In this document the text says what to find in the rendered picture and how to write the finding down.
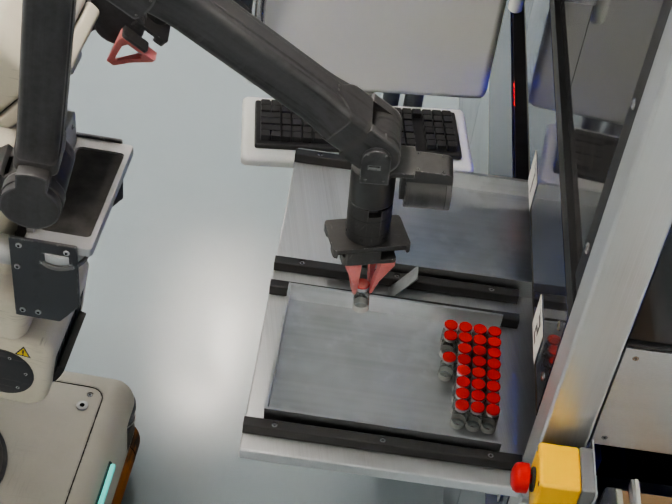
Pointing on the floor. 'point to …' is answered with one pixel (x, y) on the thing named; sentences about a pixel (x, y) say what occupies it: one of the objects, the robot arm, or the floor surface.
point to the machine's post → (613, 271)
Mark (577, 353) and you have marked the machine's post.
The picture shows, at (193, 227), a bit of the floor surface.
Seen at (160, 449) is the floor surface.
